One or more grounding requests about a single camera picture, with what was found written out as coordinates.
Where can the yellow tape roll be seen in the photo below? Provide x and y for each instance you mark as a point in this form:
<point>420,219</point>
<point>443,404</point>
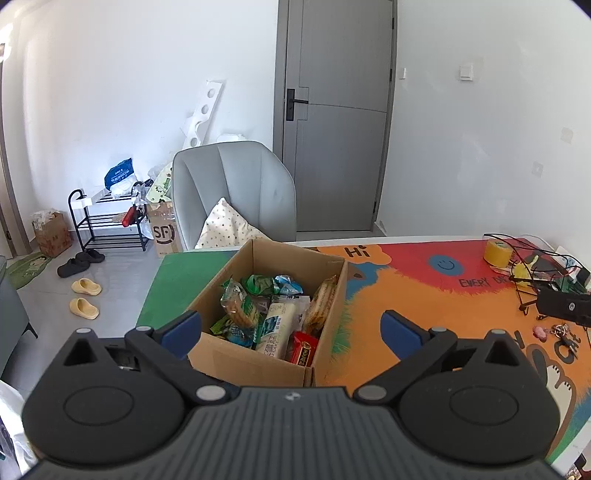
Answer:
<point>496,253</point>

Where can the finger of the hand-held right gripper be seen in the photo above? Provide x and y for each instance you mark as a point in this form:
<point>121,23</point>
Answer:
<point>563,305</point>

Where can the black shoe rack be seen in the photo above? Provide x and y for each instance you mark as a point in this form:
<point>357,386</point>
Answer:
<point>92,226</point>

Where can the dotted white cushion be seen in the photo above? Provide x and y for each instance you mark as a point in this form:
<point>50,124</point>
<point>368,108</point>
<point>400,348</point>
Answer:
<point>226,228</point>

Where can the white wall outlet plate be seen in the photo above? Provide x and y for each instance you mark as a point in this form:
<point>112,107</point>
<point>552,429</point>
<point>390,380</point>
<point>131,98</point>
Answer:
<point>567,134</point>
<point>538,168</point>

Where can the clear cracker packet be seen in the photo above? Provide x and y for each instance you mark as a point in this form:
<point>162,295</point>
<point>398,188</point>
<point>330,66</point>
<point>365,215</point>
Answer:
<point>321,302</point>

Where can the green white biscuit packet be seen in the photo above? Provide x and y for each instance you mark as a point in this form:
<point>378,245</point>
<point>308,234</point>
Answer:
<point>240,304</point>

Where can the square white wall switch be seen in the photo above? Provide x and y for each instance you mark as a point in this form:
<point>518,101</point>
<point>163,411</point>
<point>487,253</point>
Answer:
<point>467,71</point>

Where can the dark green snack packet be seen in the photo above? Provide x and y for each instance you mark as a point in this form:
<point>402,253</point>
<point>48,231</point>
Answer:
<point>258,284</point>

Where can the white power strip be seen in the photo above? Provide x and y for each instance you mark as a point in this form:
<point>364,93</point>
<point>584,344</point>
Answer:
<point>570,263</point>

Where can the printed cat table mat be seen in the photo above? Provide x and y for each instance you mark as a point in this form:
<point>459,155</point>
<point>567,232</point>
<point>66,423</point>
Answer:
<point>415,286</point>

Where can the grey door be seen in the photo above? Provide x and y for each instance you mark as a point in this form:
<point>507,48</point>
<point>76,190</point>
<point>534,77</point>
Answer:
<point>341,138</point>

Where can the long white bread packet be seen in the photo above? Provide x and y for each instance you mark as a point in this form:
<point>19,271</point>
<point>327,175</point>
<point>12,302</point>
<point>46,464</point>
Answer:
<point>276,330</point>

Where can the white foam board with holes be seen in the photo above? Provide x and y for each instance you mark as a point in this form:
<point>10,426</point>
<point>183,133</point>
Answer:
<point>203,110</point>

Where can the grey cabinet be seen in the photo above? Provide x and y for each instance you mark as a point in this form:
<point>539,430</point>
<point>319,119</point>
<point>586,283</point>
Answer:
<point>11,318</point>

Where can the white plastic bag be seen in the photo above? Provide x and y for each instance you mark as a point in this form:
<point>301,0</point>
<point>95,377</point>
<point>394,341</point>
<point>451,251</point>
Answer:
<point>14,429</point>

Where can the green floor mat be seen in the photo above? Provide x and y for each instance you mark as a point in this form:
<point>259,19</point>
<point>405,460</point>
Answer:
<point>27,270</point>

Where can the grey chair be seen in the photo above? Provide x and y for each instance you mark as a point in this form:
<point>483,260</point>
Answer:
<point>240,184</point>

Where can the blue white bag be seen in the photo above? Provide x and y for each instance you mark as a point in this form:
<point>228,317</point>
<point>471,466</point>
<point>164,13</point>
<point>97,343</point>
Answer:
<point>119,173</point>

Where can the black slipper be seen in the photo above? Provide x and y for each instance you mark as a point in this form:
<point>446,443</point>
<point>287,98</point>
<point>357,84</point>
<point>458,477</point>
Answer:
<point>91,255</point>
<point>71,267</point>

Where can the yellow slipper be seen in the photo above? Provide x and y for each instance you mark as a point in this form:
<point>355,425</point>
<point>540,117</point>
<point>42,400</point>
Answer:
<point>87,287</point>
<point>84,308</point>

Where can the bunch of keys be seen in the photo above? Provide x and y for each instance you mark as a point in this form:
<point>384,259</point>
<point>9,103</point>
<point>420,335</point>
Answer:
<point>565,341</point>

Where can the black power adapter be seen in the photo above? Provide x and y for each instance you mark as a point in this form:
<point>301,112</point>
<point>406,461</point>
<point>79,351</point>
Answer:
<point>584,279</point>

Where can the red object on rack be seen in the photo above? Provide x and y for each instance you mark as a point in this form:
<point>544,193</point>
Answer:
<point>130,216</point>

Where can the light green snack packet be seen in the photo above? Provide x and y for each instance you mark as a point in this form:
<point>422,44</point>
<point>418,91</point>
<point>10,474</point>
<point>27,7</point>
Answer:
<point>224,325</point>

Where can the blue snack packet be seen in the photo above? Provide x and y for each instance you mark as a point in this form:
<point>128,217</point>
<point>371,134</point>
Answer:
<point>242,337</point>
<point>288,284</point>

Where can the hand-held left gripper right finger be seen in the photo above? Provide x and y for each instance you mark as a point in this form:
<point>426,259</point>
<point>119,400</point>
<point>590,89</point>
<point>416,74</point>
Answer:
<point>401,334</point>

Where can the red snack packet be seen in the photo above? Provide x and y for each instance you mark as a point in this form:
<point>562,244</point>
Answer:
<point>302,348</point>

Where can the green patterned bag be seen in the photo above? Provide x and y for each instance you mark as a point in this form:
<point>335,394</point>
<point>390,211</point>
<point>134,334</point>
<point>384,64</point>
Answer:
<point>160,184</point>

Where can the small brown cardboard box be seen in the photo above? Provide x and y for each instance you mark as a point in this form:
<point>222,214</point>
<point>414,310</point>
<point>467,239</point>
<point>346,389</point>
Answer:
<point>53,235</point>

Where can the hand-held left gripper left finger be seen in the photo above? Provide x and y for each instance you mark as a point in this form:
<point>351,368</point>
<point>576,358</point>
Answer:
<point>182,330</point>

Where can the cardboard box with black logo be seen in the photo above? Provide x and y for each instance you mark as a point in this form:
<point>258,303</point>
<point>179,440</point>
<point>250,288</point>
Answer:
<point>164,233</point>

